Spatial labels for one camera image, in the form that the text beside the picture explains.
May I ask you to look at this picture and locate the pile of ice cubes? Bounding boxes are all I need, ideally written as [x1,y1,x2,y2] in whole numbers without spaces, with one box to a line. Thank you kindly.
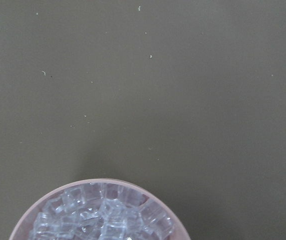
[28,182,174,240]

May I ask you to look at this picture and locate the pink bowl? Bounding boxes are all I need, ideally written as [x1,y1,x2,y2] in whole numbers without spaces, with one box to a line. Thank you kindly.
[9,178,191,240]

